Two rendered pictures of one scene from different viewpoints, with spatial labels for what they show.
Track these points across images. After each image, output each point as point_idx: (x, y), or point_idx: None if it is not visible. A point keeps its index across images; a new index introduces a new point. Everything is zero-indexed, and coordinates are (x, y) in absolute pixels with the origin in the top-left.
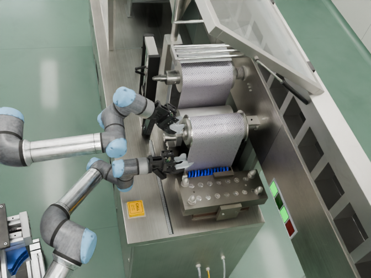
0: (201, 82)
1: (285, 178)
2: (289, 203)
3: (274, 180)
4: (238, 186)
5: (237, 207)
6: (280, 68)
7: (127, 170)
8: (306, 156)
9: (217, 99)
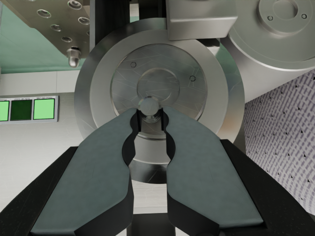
0: (305, 194)
1: (36, 152)
2: (4, 132)
3: (52, 121)
4: (76, 33)
5: (23, 21)
6: None
7: None
8: None
9: (254, 114)
